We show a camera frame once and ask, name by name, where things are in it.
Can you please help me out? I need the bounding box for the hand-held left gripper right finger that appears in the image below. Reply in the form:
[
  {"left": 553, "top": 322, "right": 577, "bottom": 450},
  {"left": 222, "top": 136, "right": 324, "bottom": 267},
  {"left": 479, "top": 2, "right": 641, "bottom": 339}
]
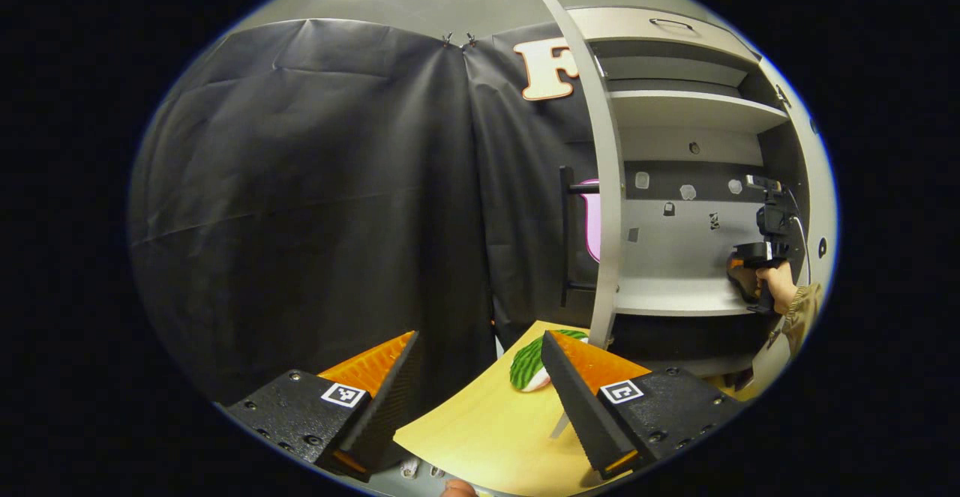
[{"left": 540, "top": 331, "right": 747, "bottom": 481}]

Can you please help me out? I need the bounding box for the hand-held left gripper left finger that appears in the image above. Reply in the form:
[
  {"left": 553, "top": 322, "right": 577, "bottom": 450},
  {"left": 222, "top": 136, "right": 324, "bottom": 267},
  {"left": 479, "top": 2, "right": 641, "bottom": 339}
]
[{"left": 217, "top": 331, "right": 421, "bottom": 483}]

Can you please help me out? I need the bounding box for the white shoe cabinet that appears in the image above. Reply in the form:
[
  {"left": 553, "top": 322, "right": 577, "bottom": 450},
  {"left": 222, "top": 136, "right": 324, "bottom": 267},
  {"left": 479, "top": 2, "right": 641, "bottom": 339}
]
[{"left": 566, "top": 6, "right": 811, "bottom": 378}]

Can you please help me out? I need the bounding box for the white door with camera sticker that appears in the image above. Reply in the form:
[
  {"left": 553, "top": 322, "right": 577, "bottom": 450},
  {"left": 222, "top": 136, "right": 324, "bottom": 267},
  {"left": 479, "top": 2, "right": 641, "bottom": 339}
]
[{"left": 523, "top": 0, "right": 628, "bottom": 439}]

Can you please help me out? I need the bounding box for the black door handle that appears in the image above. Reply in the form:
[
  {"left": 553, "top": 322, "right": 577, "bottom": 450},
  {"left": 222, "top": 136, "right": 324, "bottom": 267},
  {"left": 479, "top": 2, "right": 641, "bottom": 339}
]
[{"left": 559, "top": 166, "right": 601, "bottom": 309}]

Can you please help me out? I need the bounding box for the watermelon slice toy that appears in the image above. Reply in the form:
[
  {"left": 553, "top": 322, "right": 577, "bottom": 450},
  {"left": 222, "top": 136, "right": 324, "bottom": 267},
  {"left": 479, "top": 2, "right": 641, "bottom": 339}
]
[{"left": 509, "top": 329, "right": 590, "bottom": 393}]

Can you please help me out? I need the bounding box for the black backdrop cloth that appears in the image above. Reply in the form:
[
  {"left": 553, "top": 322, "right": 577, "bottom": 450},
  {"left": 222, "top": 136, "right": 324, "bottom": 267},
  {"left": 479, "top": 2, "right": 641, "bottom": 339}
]
[{"left": 129, "top": 19, "right": 601, "bottom": 408}]

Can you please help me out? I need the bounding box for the right hand-held gripper cable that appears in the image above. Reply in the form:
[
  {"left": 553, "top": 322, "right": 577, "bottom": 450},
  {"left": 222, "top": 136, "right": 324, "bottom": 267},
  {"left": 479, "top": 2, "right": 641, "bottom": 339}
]
[{"left": 784, "top": 188, "right": 812, "bottom": 288}]

